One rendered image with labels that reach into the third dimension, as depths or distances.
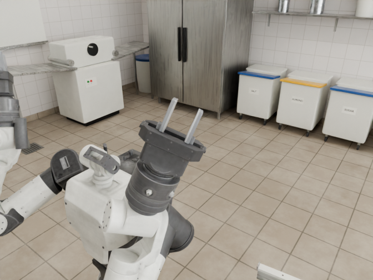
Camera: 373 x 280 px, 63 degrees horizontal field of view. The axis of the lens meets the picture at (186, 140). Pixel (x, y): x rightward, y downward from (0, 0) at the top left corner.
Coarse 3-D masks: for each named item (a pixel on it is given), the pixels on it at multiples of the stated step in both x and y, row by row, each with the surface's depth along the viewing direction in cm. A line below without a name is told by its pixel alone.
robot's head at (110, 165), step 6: (90, 150) 86; (96, 150) 85; (84, 156) 85; (108, 156) 82; (114, 156) 86; (96, 162) 82; (102, 162) 82; (108, 162) 82; (114, 162) 84; (102, 168) 83; (108, 168) 83; (114, 168) 86; (108, 174) 85; (114, 174) 88
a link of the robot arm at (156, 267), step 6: (162, 258) 75; (156, 264) 74; (162, 264) 76; (144, 270) 72; (150, 270) 72; (156, 270) 73; (138, 276) 71; (144, 276) 71; (150, 276) 72; (156, 276) 73
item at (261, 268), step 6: (258, 264) 123; (258, 270) 123; (264, 270) 121; (270, 270) 121; (276, 270) 121; (258, 276) 124; (264, 276) 122; (270, 276) 121; (276, 276) 119; (282, 276) 119; (288, 276) 119
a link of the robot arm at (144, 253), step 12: (144, 240) 65; (156, 240) 60; (120, 252) 63; (132, 252) 64; (144, 252) 61; (156, 252) 61; (108, 264) 61; (120, 264) 59; (132, 264) 59; (144, 264) 60
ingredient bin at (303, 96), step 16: (288, 80) 407; (304, 80) 418; (320, 80) 411; (288, 96) 417; (304, 96) 404; (320, 96) 401; (288, 112) 426; (304, 112) 412; (320, 112) 431; (304, 128) 421
